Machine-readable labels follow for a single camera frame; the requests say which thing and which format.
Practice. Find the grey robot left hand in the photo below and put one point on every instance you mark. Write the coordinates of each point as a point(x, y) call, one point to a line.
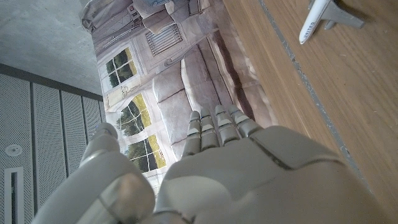
point(248, 180)

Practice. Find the white toy plane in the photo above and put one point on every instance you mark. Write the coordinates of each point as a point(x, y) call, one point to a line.
point(317, 18)

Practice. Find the printed living room backdrop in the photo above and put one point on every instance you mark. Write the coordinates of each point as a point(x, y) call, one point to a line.
point(174, 77)

